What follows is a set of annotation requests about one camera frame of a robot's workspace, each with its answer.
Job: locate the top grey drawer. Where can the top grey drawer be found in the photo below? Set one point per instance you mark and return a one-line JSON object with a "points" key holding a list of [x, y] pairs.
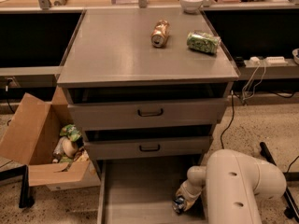
{"points": [[150, 114]]}

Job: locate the black stand leg right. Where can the black stand leg right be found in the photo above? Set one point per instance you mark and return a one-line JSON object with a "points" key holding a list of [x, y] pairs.
{"points": [[292, 208]]}

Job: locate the orange soda can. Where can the orange soda can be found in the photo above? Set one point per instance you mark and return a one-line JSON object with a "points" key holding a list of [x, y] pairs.
{"points": [[160, 34]]}

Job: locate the white round object in box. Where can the white round object in box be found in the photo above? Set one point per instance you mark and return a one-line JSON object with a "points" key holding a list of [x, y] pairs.
{"points": [[70, 148]]}

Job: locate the grey drawer cabinet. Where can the grey drawer cabinet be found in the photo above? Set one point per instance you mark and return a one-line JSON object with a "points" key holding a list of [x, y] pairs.
{"points": [[112, 60]]}

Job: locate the black stand leg left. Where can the black stand leg left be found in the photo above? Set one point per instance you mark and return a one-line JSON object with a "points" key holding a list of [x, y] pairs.
{"points": [[22, 172]]}

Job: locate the black stand leg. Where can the black stand leg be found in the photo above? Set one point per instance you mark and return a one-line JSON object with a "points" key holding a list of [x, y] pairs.
{"points": [[22, 172], [292, 208]]}

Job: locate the blue pepsi can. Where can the blue pepsi can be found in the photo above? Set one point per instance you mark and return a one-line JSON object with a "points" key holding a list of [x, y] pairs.
{"points": [[178, 204]]}

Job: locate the white bowl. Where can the white bowl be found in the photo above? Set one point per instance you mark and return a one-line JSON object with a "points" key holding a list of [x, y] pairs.
{"points": [[191, 6]]}

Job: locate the white power strip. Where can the white power strip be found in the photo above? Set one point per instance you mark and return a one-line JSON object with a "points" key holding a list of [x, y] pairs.
{"points": [[268, 61]]}

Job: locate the bottom grey drawer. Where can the bottom grey drawer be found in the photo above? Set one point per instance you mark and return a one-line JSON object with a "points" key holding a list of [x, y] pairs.
{"points": [[141, 191]]}

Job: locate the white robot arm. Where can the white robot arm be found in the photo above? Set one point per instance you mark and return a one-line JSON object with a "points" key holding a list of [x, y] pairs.
{"points": [[232, 182]]}

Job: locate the green soda can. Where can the green soda can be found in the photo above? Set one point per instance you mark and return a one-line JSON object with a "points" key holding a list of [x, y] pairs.
{"points": [[203, 42]]}

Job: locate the middle grey drawer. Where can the middle grey drawer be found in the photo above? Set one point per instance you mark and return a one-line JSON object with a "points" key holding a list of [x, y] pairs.
{"points": [[127, 149]]}

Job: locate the green snack bag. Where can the green snack bag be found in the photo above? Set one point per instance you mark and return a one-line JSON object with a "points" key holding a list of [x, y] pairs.
{"points": [[71, 132]]}

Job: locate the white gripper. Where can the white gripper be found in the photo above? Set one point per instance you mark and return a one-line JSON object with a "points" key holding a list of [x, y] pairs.
{"points": [[189, 192]]}

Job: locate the grey drawer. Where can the grey drawer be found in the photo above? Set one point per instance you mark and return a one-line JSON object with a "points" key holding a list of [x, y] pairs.
{"points": [[150, 114], [127, 149], [141, 191]]}

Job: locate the brown cardboard box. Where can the brown cardboard box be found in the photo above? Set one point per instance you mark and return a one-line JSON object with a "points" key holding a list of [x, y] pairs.
{"points": [[31, 138]]}

